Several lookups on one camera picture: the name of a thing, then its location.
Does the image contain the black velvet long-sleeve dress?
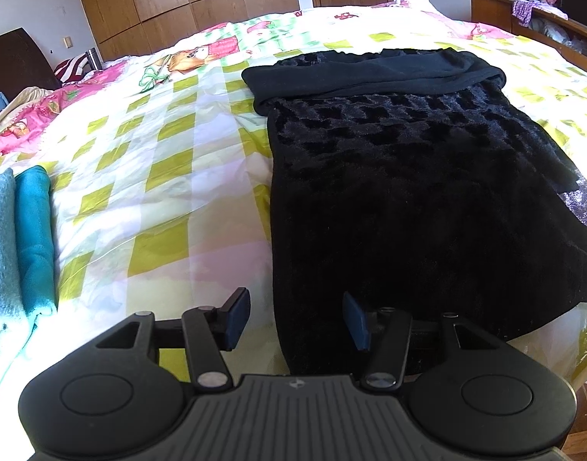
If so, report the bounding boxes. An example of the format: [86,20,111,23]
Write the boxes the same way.
[242,49,587,375]

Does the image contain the checkered floral bed quilt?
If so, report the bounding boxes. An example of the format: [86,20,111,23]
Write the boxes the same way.
[0,0,587,460]

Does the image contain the light blue folded towel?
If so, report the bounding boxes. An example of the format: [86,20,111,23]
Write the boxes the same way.
[0,170,29,353]

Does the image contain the teal folded cloth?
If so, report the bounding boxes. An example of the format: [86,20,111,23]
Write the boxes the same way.
[14,166,56,329]

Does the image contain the beige pillow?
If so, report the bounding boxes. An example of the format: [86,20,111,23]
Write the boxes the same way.
[0,86,53,133]

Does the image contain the red white striped pillow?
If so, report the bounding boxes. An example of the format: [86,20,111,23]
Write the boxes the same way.
[54,48,103,85]

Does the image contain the dark wooden headboard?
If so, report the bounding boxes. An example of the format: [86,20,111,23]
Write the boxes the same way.
[0,28,61,101]

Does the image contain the wooden side cabinet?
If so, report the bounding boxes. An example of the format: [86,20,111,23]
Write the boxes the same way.
[471,0,587,73]

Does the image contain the purple lace cloth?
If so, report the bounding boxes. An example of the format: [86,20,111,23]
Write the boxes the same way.
[512,0,542,27]

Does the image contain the wall light switch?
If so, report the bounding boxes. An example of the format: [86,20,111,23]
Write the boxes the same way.
[63,36,74,49]

